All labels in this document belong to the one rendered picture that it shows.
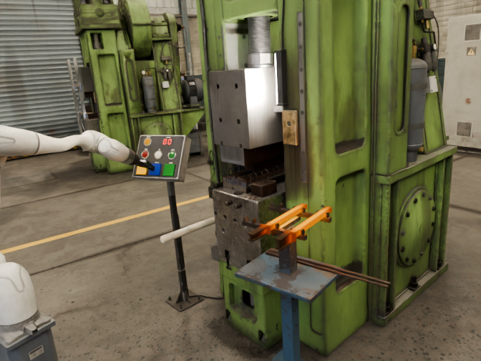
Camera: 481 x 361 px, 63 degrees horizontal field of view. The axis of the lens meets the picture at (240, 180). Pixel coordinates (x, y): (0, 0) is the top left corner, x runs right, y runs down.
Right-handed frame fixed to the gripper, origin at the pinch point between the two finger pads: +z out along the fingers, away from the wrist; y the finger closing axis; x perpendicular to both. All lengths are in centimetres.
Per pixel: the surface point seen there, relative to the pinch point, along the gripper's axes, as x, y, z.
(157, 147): 14.5, -1.5, 5.6
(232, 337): -93, 50, 45
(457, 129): 208, 211, 490
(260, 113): 28, 72, -13
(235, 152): 9, 58, -5
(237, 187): -8, 57, 5
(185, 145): 16.7, 17.0, 7.1
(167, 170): -0.6, 9.6, 4.8
